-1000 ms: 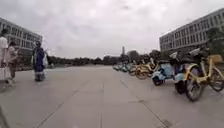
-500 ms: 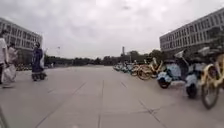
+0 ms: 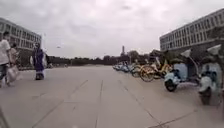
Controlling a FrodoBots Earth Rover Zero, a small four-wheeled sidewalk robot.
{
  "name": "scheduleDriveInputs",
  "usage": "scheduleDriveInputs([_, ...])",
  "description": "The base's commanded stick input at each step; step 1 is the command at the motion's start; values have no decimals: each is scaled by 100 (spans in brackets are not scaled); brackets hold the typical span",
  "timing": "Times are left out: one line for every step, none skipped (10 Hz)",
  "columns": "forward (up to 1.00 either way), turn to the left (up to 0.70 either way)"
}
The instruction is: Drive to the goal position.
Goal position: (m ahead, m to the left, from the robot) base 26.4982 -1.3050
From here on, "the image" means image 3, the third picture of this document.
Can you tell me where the tall pole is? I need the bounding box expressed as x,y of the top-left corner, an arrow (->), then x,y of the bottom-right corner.
120,45 -> 126,58

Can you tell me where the row of trees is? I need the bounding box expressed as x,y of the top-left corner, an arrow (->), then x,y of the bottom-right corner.
46,49 -> 168,67

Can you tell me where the row of parked bicycles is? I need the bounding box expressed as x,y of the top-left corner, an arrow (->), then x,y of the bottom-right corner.
112,56 -> 174,83

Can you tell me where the grey paved plaza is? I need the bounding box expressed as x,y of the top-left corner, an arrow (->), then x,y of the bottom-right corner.
0,64 -> 224,128

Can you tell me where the pale blue scooter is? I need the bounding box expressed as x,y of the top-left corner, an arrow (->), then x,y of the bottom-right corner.
197,44 -> 224,106
163,49 -> 200,93

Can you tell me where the person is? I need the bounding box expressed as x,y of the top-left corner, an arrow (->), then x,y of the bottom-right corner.
8,42 -> 22,84
0,31 -> 13,88
29,42 -> 48,81

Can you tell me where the grey multi-storey building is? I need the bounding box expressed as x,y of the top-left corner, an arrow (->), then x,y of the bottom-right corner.
159,7 -> 224,54

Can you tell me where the grey flat-roofed building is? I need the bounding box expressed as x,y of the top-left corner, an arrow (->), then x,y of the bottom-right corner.
0,17 -> 43,70

